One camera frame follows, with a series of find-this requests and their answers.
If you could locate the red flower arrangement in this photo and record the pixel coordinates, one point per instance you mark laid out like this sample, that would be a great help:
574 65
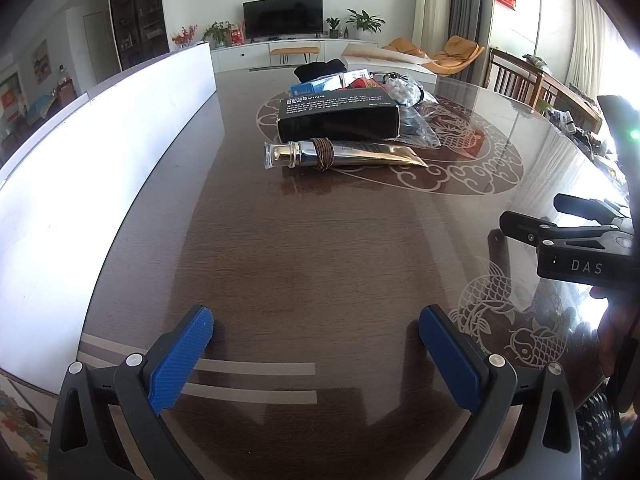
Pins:
184 36

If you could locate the blue cloth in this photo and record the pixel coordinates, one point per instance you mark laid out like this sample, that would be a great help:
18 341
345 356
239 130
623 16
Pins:
41 109

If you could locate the orange phone case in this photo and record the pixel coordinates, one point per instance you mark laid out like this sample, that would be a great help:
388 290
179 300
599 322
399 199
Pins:
362 84

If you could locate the floral cushion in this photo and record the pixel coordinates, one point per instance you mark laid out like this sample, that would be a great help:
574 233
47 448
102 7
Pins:
20 410

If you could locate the patterned dark clothing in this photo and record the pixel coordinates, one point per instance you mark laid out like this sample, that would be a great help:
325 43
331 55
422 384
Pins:
597 435

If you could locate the clear bag of white items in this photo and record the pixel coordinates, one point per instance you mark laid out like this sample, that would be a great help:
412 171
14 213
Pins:
402 92

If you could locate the white television cabinet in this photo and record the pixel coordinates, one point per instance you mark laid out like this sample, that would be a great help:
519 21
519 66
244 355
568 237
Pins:
235 57

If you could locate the black printed box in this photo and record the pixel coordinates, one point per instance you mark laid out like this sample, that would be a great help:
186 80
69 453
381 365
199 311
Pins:
340 120

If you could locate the black eyeglasses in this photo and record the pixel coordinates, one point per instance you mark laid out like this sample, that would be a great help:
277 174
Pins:
389 76

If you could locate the blue printed box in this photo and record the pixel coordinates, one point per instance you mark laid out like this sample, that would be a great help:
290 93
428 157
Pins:
312 85

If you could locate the bushy green potted plant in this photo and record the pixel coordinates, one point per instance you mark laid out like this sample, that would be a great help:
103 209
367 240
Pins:
217 34

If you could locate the gold cosmetic tube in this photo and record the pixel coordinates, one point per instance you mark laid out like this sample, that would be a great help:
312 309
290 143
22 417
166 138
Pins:
370 152

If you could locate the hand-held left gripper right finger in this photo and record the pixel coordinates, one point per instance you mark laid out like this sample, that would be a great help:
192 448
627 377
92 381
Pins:
450 360

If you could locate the orange stool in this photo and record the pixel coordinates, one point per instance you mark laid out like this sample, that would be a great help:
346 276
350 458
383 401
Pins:
294 50

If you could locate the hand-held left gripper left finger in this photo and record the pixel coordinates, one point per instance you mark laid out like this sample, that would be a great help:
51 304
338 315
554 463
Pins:
182 355

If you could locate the orange lounge chair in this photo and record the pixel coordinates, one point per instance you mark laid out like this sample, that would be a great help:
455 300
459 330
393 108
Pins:
457 50

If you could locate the white sheer curtain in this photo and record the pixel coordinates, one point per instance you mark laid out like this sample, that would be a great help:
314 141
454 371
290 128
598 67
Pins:
432 0
590 35

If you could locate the wooden chair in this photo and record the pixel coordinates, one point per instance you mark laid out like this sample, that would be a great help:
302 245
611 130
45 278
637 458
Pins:
515 77

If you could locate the small green potted plant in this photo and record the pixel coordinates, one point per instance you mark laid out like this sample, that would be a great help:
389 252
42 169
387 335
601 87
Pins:
332 24

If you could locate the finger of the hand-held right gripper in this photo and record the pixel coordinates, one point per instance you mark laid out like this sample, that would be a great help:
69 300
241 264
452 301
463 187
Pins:
525 227
580 204

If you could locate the black television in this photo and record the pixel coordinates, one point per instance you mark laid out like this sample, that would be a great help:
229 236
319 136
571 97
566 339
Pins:
282 16

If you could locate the red gift box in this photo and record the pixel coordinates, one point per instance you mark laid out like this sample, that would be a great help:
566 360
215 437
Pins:
237 36

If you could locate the person's right hand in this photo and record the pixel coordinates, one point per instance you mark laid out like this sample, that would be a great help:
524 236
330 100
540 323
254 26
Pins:
612 335

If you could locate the red door poster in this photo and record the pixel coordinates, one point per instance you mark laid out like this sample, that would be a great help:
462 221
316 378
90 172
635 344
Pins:
7 97

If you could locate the large green potted plant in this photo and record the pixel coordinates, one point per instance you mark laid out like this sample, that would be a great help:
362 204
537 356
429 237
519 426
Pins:
365 20

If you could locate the white door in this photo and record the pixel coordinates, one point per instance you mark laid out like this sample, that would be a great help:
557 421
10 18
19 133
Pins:
96 45

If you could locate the white flat carton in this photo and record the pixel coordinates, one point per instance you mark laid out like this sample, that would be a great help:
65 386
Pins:
395 66

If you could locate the clear bag with black item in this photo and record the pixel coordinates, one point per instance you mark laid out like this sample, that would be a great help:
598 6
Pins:
417 127

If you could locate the black cloth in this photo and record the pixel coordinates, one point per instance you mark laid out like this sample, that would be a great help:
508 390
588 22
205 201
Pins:
320 69

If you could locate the framed wall picture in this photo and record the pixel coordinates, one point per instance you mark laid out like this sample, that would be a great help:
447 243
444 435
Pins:
40 62

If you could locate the grey curtain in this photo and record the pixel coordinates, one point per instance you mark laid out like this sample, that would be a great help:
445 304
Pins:
465 0

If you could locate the cream cardboard sheet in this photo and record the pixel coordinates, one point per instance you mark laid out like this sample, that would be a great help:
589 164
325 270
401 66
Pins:
380 52

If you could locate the pile of small bottles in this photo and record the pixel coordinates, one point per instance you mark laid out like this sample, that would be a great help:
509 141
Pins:
585 135

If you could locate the dark glass display cabinet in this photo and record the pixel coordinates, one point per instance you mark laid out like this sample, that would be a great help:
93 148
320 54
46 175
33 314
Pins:
140 15

